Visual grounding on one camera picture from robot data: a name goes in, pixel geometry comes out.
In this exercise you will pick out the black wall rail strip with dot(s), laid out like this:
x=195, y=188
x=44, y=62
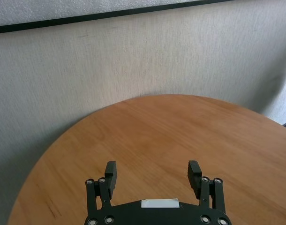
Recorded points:
x=86, y=17

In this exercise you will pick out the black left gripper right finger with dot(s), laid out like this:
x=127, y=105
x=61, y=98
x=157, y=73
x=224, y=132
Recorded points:
x=194, y=180

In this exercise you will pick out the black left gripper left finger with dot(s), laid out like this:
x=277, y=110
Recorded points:
x=111, y=180

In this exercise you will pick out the white tape label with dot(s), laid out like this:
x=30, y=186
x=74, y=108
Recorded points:
x=160, y=203

